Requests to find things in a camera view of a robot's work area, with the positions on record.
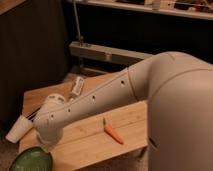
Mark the metal pole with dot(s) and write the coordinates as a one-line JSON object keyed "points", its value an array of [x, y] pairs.
{"points": [[79, 36]]}

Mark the grey metal beam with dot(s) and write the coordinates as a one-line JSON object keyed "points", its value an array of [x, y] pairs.
{"points": [[106, 54]]}

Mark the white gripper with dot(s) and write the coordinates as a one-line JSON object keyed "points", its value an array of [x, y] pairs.
{"points": [[49, 139]]}

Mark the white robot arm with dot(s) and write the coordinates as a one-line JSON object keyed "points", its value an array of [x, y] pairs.
{"points": [[178, 89]]}

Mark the white shelf ledge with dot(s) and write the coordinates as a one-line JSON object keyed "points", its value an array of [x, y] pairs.
{"points": [[149, 9]]}

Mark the green ceramic bowl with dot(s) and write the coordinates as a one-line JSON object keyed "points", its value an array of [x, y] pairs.
{"points": [[33, 159]]}

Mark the small white box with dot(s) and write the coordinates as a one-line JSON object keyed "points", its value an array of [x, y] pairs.
{"points": [[79, 82]]}

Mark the orange toy carrot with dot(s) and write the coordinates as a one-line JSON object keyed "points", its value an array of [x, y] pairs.
{"points": [[112, 132]]}

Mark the white paper cup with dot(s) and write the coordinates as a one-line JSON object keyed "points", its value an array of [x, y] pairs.
{"points": [[19, 129]]}

